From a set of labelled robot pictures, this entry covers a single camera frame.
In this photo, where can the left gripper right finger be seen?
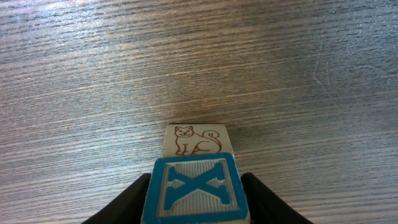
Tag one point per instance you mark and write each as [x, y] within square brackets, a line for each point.
[265, 206]

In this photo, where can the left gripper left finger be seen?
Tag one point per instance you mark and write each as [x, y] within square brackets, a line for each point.
[127, 207]

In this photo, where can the white block teal side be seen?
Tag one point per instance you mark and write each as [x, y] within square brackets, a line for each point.
[195, 189]

